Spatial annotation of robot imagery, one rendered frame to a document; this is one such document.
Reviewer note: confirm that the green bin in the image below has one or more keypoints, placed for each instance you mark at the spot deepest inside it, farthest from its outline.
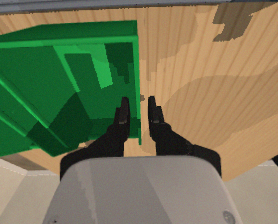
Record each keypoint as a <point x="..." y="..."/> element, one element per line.
<point x="24" y="123"/>
<point x="73" y="91"/>

